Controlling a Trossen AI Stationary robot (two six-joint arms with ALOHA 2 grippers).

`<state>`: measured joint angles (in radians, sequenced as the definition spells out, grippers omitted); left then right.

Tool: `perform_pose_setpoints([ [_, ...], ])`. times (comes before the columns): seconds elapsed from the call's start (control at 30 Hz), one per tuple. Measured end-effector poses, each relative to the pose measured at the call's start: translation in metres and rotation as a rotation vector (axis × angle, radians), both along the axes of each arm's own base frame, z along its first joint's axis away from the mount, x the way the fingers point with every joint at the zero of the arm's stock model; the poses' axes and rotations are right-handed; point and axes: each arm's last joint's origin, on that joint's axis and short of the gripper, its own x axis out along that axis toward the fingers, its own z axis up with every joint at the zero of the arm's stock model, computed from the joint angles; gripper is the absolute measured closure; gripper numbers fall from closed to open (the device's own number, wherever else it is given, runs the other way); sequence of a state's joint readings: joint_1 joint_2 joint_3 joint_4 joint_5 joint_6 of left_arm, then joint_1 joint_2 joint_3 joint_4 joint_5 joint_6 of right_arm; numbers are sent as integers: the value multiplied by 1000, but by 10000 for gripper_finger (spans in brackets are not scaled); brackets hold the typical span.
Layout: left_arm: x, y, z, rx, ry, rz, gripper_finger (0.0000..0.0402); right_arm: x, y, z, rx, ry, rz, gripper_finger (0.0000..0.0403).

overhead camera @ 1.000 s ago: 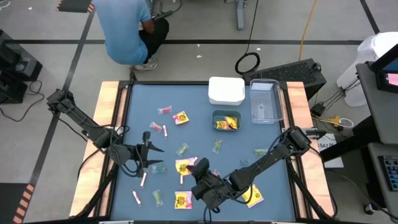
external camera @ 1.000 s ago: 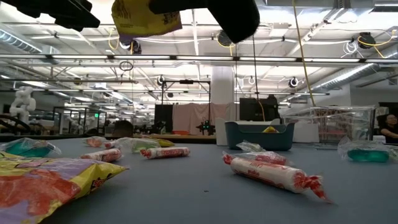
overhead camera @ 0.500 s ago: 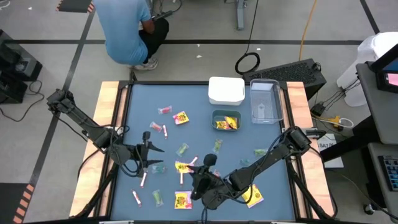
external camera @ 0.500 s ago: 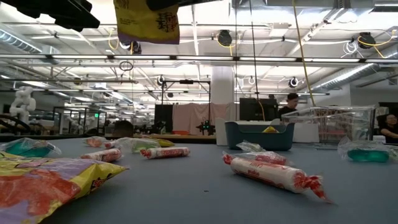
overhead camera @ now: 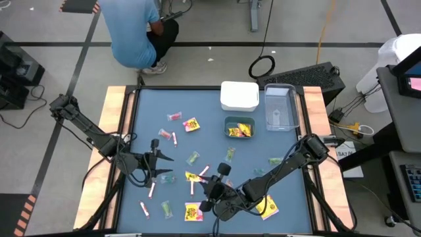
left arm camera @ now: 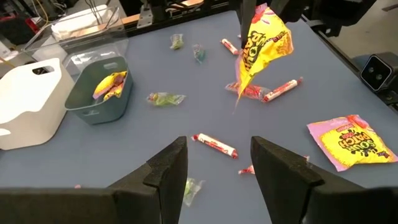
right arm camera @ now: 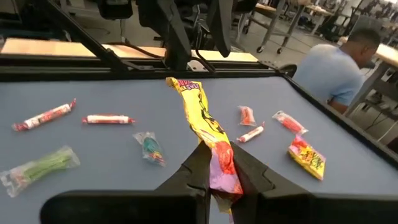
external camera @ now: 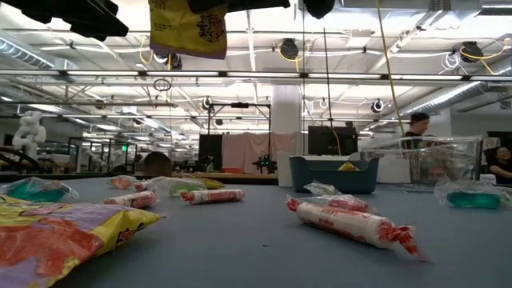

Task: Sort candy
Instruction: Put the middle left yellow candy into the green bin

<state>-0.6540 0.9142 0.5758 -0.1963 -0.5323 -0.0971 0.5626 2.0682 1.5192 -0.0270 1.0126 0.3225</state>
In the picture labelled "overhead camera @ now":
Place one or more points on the white red-striped candy roll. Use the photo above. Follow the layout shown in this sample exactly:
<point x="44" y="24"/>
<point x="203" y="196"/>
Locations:
<point x="204" y="170"/>
<point x="192" y="189"/>
<point x="144" y="209"/>
<point x="174" y="139"/>
<point x="151" y="190"/>

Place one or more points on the person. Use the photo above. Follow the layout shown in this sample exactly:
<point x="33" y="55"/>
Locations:
<point x="131" y="33"/>

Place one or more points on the hazard-striped black floor mat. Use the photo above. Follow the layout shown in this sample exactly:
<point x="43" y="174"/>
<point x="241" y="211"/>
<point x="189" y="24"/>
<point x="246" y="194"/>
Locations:
<point x="77" y="5"/>
<point x="10" y="214"/>

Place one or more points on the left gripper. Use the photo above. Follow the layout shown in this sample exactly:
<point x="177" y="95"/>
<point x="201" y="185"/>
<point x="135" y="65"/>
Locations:
<point x="149" y="164"/>

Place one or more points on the yellow sour candy packet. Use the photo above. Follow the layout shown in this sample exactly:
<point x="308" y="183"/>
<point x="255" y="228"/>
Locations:
<point x="234" y="132"/>
<point x="245" y="129"/>
<point x="191" y="124"/>
<point x="191" y="176"/>
<point x="271" y="209"/>
<point x="193" y="211"/>

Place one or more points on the white plastic box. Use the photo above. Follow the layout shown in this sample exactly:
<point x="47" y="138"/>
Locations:
<point x="239" y="93"/>

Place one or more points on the gray desk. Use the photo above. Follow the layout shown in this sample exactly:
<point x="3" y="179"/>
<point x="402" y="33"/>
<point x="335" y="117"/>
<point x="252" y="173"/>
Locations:
<point x="401" y="121"/>

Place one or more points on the black power adapter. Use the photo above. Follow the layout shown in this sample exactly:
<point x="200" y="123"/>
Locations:
<point x="336" y="116"/>

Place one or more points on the white plastic bag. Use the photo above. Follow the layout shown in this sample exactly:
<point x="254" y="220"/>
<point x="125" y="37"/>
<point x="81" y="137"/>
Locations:
<point x="394" y="49"/>

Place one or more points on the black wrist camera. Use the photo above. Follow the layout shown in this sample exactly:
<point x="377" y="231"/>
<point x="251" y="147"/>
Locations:
<point x="224" y="168"/>
<point x="155" y="143"/>

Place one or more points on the gray metal stand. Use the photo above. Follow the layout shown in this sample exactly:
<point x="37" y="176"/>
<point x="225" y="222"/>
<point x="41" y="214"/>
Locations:
<point x="254" y="16"/>

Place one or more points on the gray side table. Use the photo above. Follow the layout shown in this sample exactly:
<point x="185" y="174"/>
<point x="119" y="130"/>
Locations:
<point x="398" y="214"/>

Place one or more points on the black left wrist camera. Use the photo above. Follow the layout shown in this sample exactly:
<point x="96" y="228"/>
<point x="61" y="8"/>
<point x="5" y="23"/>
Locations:
<point x="155" y="143"/>

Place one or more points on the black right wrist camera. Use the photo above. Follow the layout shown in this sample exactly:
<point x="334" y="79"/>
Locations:
<point x="224" y="168"/>

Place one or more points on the clear plastic bin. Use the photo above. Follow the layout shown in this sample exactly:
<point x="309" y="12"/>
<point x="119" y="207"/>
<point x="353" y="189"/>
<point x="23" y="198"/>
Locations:
<point x="281" y="108"/>

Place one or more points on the black computer case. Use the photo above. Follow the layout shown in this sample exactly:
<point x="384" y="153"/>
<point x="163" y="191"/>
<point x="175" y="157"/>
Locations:
<point x="13" y="95"/>
<point x="16" y="56"/>

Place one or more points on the black perforated computer tower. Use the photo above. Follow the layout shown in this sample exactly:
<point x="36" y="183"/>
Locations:
<point x="302" y="79"/>

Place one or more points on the teal plastic bin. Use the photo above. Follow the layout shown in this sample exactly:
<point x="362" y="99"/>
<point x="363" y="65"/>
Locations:
<point x="230" y="121"/>

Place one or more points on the wooden side board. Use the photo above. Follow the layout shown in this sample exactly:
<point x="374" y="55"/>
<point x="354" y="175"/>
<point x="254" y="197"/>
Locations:
<point x="112" y="105"/>
<point x="314" y="98"/>

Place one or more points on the yellow power plug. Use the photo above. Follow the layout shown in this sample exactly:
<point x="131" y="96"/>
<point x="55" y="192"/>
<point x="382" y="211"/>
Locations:
<point x="355" y="128"/>

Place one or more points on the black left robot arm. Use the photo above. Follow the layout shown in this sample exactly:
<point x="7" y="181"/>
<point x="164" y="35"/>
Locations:
<point x="85" y="126"/>

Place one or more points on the black monitor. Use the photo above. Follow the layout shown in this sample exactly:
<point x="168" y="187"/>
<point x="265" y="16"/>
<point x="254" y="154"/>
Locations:
<point x="403" y="82"/>

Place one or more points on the black power strip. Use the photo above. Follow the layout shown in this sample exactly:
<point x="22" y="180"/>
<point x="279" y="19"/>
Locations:
<point x="171" y="16"/>

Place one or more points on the black keyboard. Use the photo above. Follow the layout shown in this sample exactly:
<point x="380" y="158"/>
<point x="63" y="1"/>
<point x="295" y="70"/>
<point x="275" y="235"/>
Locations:
<point x="414" y="182"/>

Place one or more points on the white paper sheet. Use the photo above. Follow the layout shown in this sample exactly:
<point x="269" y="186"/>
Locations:
<point x="348" y="156"/>

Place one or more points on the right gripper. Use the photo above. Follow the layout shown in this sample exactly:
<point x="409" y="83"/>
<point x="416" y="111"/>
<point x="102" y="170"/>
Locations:
<point x="225" y="197"/>

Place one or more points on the black caster wheel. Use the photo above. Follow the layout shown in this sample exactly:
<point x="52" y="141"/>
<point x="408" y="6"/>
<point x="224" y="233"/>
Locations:
<point x="389" y="221"/>

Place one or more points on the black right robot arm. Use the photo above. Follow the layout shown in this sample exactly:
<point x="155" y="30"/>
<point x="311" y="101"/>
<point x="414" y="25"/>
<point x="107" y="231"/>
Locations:
<point x="283" y="169"/>

